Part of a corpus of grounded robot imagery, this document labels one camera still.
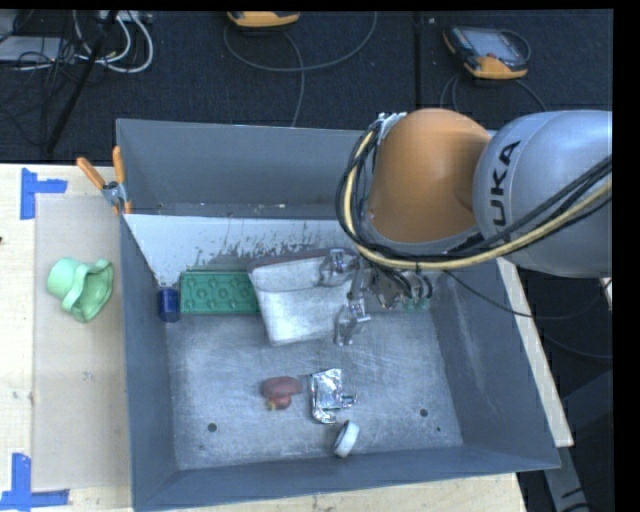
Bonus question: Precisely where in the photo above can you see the grey metal bin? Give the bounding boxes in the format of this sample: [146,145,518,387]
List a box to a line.
[114,118,563,512]

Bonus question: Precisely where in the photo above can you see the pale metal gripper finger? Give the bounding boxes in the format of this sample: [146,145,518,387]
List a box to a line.
[333,301,373,348]
[318,248,359,289]

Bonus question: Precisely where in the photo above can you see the white round wheel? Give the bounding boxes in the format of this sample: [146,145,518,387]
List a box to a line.
[331,419,361,459]

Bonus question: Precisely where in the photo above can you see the dark green flat block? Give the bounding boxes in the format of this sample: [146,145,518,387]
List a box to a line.
[179,269,262,316]

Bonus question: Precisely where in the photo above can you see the pale green plastic toy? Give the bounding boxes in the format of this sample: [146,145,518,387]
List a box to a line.
[46,256,116,324]

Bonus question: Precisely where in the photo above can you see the dark blue cylinder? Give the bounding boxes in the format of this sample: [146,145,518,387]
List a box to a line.
[157,286,182,324]

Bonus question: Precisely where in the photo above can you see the pale grey rectangular box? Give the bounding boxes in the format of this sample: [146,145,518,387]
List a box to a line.
[247,248,362,348]

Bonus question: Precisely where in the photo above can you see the silver foil packet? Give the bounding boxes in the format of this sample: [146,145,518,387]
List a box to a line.
[306,367,359,426]

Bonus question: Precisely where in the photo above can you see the pale cardboard board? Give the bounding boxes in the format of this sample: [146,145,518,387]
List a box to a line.
[30,193,132,494]

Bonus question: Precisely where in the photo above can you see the red toy fruit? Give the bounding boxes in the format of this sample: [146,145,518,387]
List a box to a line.
[260,375,304,412]

